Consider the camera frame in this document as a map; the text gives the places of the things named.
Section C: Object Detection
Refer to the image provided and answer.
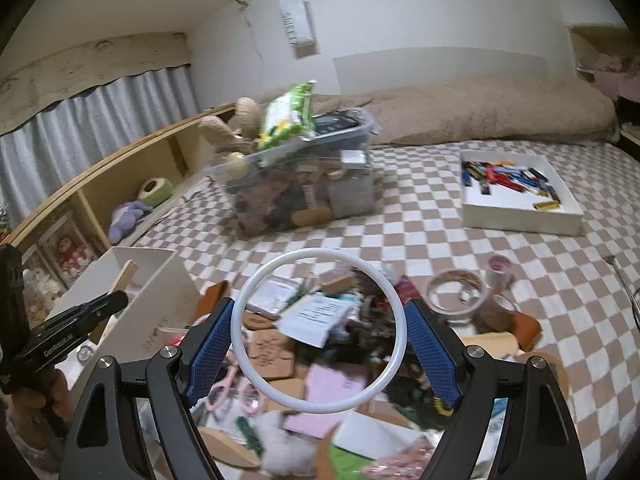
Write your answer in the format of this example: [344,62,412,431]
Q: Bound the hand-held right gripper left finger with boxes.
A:
[62,297,236,480]

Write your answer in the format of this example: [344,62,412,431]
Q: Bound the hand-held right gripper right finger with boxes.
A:
[405,299,585,480]

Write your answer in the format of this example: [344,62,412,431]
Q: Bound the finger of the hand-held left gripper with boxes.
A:
[45,291,130,333]

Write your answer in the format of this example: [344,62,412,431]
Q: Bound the white cardboard box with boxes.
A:
[30,246,193,391]

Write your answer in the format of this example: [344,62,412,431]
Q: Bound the white silicone ring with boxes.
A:
[231,247,407,415]

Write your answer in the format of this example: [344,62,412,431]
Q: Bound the person's left hand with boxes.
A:
[7,367,76,448]

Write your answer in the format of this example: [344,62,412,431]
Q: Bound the pink plastic toy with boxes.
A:
[205,350,261,413]

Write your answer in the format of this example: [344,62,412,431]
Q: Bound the clear tape roll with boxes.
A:
[426,269,488,323]

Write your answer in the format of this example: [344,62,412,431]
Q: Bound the clear case with beige doll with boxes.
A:
[20,265,66,321]

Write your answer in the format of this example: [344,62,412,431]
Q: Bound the brown leather case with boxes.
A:
[200,282,231,316]

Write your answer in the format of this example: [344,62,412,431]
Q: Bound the clear case with red doll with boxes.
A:
[37,220,98,286]

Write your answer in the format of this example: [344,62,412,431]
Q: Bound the oval wooden box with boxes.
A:
[460,332,521,361]

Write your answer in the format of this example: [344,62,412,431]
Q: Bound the carved wooden tag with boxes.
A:
[245,335,296,378]

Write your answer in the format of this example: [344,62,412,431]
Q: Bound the dark wooden puzzle model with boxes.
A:
[345,280,401,361]

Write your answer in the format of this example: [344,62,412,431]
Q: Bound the brown tape roll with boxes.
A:
[475,292,521,331]

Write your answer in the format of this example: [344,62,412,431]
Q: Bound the clear plastic case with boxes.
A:
[247,275,301,316]

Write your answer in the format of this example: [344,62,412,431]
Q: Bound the purple plush toy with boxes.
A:
[107,200,151,243]

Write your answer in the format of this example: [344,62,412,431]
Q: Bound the brown leather pouch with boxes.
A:
[510,310,543,353]

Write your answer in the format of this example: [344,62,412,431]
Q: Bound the white case green base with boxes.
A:
[332,410,426,466]

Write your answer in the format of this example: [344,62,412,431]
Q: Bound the checkered bed sheet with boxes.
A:
[135,137,640,480]

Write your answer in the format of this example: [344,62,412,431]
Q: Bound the white printed leaflet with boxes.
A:
[275,294,353,348]

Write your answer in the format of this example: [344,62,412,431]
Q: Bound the pink notepad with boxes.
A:
[282,364,368,441]

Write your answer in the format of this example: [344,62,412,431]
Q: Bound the small patterned tape roll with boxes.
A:
[487,255,516,291]

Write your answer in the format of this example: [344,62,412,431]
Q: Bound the bag of pink candies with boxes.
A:
[360,447,441,480]

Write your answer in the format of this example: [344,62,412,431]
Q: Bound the white cotton ball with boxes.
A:
[255,412,321,476]

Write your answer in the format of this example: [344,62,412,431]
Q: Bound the avocado plush toy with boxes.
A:
[137,177,173,206]

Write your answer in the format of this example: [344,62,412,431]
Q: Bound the wooden bedside shelf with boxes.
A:
[0,102,241,311]

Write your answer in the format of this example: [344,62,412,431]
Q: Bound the white shallow tray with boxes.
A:
[460,149,586,236]

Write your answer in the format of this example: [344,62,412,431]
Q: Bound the small oval wooden tag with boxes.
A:
[291,208,332,228]

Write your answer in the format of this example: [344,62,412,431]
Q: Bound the grey curtain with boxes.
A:
[0,65,198,216]

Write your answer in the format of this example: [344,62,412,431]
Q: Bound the clear plastic storage bin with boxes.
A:
[202,107,377,238]

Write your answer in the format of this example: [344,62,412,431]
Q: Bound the pile of colourful lighters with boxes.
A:
[461,159,563,211]

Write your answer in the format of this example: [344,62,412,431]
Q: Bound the metal telescopic rod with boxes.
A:
[602,255,640,331]

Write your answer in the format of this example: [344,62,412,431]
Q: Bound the beige plush toy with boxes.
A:
[197,97,263,153]

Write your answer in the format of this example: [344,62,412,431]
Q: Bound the beige printed valance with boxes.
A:
[0,32,193,136]

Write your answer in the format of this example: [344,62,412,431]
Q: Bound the green wet wipes pack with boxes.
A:
[257,80,318,148]

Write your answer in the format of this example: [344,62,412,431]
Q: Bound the brown quilt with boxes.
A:
[310,77,618,148]

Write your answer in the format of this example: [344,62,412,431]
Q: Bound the black flat box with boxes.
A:
[312,110,368,138]

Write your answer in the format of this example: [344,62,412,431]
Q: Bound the pink clothes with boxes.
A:
[580,52,631,91]

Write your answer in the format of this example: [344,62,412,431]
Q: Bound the white hanging bag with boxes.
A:
[279,0,317,46]

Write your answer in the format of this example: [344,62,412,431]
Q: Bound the wall hook with cord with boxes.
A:
[237,0,266,61]

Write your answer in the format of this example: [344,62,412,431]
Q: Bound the wooden wall niche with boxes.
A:
[570,25,640,126]

